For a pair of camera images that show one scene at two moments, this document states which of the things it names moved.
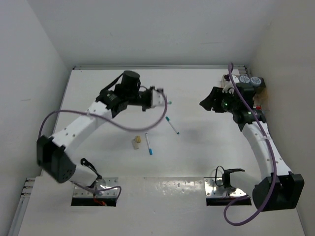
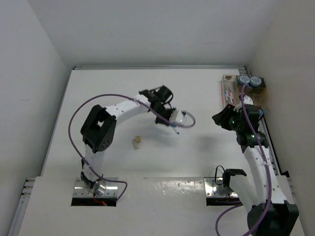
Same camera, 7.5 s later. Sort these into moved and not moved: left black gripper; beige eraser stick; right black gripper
Moved: right black gripper; left black gripper
Not moved: beige eraser stick
